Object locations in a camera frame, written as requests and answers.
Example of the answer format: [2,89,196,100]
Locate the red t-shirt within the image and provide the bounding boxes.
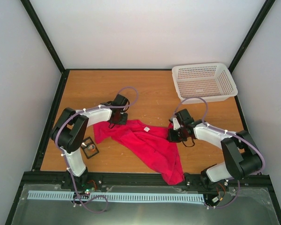
[93,120,184,185]

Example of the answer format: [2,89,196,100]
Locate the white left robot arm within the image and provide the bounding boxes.
[50,94,130,189]

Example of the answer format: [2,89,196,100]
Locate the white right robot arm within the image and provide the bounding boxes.
[167,109,265,189]

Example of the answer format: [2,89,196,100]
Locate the brooch in clear box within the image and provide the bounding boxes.
[81,136,99,159]

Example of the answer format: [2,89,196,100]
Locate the white perforated plastic basket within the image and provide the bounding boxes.
[171,63,238,105]

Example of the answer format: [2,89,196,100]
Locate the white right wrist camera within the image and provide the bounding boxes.
[170,117,181,130]

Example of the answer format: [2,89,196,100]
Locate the light blue cable duct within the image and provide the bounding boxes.
[27,190,204,204]

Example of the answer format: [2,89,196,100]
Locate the black aluminium frame rail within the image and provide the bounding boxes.
[21,171,272,195]

